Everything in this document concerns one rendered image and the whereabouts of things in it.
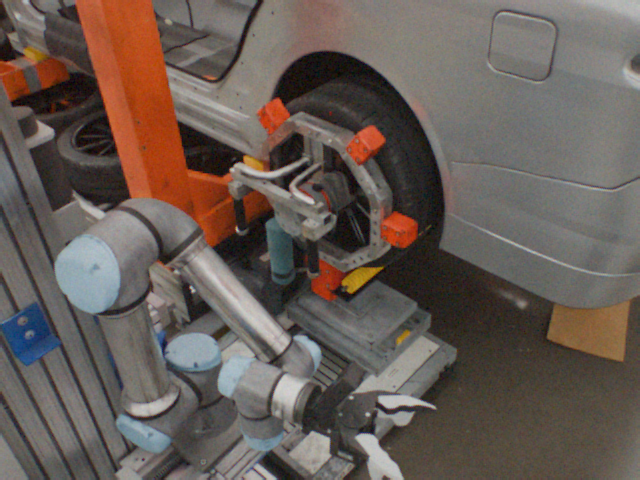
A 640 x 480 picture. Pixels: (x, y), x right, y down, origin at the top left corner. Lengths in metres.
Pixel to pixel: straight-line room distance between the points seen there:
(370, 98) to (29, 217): 1.19
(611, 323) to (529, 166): 1.43
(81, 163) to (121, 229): 2.23
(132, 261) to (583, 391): 2.07
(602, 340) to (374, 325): 1.00
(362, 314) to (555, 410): 0.82
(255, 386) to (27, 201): 0.50
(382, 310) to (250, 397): 1.58
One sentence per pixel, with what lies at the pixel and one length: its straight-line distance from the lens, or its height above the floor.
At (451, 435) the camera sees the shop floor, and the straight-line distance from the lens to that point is 2.52.
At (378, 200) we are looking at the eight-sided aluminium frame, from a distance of 1.92.
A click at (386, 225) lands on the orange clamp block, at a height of 0.88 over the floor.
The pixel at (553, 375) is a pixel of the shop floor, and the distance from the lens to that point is 2.78.
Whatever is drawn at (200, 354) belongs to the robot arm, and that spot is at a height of 1.05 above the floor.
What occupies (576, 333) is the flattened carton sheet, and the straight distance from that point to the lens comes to 2.96.
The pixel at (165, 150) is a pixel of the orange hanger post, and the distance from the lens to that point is 2.19.
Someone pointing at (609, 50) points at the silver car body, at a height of 1.51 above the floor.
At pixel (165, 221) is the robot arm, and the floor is 1.43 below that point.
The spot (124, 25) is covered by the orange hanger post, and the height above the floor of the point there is 1.45.
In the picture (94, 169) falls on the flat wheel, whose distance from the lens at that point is 3.27.
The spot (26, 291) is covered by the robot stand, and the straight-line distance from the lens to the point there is 1.26.
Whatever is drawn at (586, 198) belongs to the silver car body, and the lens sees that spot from 1.73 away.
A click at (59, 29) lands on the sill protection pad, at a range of 3.68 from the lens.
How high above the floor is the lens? 2.07
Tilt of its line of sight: 38 degrees down
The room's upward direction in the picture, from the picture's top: 4 degrees counter-clockwise
